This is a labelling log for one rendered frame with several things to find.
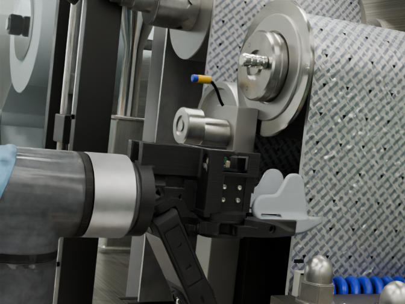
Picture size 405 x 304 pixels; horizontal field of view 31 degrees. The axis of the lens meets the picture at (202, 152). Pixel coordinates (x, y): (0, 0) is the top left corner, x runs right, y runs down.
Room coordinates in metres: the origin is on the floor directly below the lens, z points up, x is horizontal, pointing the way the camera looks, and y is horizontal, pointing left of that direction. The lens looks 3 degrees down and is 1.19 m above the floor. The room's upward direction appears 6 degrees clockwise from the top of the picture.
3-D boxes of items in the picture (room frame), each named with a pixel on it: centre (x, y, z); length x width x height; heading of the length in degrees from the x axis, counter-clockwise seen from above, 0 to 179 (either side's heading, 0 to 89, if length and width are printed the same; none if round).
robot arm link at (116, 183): (0.65, 0.08, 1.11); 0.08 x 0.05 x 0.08; 27
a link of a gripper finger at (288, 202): (0.72, -0.09, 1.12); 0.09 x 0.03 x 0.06; 116
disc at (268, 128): (0.79, -0.06, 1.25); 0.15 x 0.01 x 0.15; 27
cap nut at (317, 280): (0.68, -0.12, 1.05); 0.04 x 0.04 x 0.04
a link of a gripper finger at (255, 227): (0.70, -0.05, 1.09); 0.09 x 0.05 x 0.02; 116
